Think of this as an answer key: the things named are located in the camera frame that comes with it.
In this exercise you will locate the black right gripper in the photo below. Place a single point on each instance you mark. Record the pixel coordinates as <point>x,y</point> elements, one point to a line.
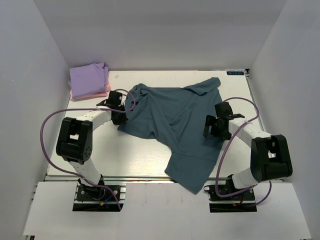
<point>210,121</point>

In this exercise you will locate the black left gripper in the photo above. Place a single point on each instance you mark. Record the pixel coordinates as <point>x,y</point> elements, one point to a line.
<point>121,121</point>

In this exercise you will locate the teal blue t shirt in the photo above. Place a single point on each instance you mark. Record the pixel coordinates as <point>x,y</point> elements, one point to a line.
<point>176,117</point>

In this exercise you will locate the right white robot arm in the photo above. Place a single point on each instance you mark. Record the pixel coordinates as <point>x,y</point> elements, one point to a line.
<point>269,154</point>

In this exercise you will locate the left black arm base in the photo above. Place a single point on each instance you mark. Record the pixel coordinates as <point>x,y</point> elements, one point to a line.
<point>94,199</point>

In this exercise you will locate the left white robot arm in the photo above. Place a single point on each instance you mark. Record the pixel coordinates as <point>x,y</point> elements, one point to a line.
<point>75,139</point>

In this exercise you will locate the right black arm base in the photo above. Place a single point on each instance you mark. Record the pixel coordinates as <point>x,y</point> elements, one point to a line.
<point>228,199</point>

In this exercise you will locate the pink folded t shirt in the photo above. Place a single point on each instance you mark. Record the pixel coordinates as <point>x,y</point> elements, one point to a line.
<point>100,93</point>

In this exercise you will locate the lavender folded t shirt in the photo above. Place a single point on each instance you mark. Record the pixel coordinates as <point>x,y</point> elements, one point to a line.
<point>87,80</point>

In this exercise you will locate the dark blue corner label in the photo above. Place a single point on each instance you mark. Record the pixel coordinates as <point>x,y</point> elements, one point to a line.
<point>235,73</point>

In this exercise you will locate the aluminium front rail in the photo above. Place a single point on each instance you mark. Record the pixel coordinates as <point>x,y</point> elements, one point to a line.
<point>107,178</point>

